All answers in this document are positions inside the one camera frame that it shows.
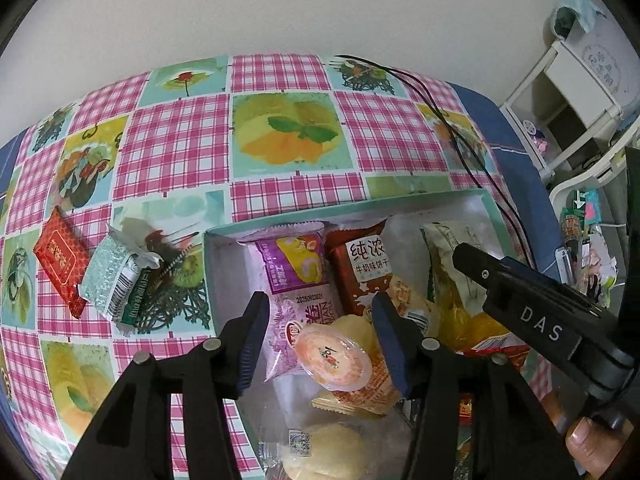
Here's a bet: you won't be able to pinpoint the purple cake roll packet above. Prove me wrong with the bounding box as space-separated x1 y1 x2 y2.
235 222 346 383

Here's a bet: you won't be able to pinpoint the round bun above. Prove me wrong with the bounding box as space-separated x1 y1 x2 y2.
260 420 416 480

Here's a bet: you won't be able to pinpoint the brown biscuit packet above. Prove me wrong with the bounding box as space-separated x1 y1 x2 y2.
325 220 396 318

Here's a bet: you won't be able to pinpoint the white shelf unit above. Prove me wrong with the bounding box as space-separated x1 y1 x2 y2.
497 0 640 201

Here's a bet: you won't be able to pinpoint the white green-print snack packet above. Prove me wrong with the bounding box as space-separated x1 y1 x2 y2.
420 220 501 321

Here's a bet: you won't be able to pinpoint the black cable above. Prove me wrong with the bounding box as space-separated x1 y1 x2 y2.
335 54 538 268

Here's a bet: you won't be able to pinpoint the orange jelly cup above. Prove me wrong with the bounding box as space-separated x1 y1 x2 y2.
292 325 373 392

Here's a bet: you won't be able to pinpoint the pink small items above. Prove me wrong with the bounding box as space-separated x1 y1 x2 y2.
522 120 551 153

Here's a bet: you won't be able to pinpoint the white box with teal rim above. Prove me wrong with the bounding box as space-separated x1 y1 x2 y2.
205 189 551 480

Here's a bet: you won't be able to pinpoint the teal pink box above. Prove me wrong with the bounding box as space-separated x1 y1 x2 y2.
575 190 608 221

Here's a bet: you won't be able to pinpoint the red flat snack packet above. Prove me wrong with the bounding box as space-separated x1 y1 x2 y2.
32 206 92 320

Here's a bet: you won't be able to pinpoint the yellow clear snack packet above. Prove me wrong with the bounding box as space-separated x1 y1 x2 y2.
440 300 511 356

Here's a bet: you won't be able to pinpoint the orange patterned cracker packet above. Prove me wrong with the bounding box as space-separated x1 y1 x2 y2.
310 350 406 418

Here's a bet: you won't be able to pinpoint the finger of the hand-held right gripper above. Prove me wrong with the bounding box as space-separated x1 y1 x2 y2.
500 256 616 321
452 242 581 361

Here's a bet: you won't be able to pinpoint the teal speckled snack packet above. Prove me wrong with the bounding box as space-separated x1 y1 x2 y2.
80 225 163 336

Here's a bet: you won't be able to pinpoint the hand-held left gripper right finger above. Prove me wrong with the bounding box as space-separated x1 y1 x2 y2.
371 292 573 480

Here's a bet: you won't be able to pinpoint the teal cloth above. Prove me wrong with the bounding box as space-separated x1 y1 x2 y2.
550 0 608 38

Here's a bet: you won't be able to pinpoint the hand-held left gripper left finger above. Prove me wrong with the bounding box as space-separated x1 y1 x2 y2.
60 291 271 480

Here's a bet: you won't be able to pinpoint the person's right hand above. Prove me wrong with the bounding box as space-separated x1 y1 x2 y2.
540 390 640 480

